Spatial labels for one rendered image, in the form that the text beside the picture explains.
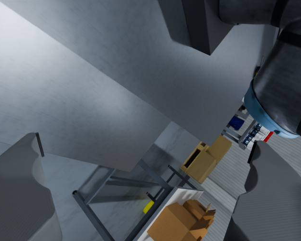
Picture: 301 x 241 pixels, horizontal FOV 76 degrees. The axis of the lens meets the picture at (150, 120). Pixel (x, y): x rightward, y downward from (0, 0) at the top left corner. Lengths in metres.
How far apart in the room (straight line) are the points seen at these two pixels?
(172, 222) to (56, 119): 1.52
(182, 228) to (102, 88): 1.51
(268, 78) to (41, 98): 0.34
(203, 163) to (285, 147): 2.39
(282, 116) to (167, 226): 1.50
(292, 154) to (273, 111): 5.79
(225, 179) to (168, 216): 4.22
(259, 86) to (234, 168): 5.52
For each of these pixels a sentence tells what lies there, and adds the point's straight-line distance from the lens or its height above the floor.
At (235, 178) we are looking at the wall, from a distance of 5.85.
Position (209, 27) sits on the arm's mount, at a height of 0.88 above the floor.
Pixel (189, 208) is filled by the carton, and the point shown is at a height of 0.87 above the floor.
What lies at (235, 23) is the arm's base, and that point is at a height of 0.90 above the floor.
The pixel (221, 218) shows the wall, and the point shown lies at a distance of 5.86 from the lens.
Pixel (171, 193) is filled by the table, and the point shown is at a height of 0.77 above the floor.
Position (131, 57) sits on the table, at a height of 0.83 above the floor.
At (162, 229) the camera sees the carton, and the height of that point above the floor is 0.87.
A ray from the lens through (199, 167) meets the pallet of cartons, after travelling 4.66.
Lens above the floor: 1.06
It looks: 28 degrees down
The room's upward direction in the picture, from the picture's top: 127 degrees clockwise
